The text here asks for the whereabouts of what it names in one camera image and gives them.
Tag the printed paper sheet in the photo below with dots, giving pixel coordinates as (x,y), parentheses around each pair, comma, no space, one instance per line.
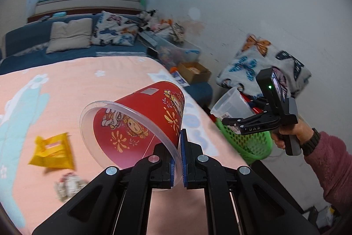
(181,78)

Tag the clear plastic storage box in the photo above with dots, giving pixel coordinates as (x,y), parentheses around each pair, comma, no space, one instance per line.
(178,52)

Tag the blue sofa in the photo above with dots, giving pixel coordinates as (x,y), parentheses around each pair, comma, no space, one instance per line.
(24,36)

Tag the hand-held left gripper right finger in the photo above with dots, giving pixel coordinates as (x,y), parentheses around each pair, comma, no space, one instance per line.
(184,158)

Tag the beige pillow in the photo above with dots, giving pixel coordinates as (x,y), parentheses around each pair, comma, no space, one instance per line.
(70,36)

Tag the butterfly print blanket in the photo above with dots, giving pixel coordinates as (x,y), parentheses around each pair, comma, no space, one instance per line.
(247,67)

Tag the person's right forearm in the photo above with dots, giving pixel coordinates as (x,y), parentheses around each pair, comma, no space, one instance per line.
(332,169)

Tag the butterfly print pillow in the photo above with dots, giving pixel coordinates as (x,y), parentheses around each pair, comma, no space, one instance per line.
(115,30)

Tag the cardboard box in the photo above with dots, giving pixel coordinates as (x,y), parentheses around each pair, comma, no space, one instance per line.
(195,72)

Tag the red printed paper cup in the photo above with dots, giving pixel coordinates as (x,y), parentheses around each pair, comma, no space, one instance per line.
(154,111)

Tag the yellow snack wrapper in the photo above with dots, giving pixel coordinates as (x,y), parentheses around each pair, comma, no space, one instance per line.
(55,152)

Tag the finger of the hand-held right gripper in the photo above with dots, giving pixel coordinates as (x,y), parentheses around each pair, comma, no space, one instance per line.
(257,105)
(239,125)

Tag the clear plastic cup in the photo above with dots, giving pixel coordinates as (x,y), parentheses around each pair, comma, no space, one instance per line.
(228,104)

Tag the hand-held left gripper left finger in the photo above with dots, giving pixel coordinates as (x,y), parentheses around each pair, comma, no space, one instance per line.
(172,169)

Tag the person's right hand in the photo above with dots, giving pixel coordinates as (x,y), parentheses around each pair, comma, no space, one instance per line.
(299,131)

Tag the green plastic basket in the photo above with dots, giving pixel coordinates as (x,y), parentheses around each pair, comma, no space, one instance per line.
(247,144)

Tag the crumpled white wrapper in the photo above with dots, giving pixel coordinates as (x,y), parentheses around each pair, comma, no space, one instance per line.
(70,186)

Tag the teal tissue pack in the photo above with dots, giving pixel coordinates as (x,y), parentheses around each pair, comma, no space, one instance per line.
(60,14)

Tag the pink printed blanket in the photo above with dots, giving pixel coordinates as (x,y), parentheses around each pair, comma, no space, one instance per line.
(55,102)

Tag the pile of plush toys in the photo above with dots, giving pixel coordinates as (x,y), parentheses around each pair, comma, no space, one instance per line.
(165,27)

